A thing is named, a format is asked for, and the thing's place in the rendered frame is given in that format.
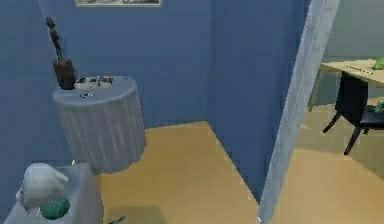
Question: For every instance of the small black item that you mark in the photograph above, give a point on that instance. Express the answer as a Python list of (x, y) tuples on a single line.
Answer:
[(86, 95)]

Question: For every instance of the black chair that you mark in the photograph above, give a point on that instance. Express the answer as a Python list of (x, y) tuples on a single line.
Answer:
[(353, 103)]

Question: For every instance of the small dark floor item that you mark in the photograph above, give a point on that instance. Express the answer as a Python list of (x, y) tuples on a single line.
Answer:
[(116, 220)]

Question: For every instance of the small green object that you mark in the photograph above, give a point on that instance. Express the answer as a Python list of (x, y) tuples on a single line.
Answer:
[(379, 107)]

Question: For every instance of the framed wall picture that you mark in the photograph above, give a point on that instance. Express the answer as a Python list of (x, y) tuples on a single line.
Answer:
[(118, 2)]

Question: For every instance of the light wooden table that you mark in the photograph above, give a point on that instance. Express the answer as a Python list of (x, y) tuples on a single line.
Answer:
[(353, 71)]

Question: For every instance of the dark brown statue vase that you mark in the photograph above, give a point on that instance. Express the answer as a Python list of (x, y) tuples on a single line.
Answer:
[(63, 71)]

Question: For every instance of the green object on table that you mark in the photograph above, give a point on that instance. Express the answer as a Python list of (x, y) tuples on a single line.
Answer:
[(379, 63)]

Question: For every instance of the white flat box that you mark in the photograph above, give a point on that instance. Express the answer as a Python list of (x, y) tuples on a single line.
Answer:
[(94, 82)]

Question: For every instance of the round grey clothed table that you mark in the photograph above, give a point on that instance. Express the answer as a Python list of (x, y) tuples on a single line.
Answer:
[(103, 126)]

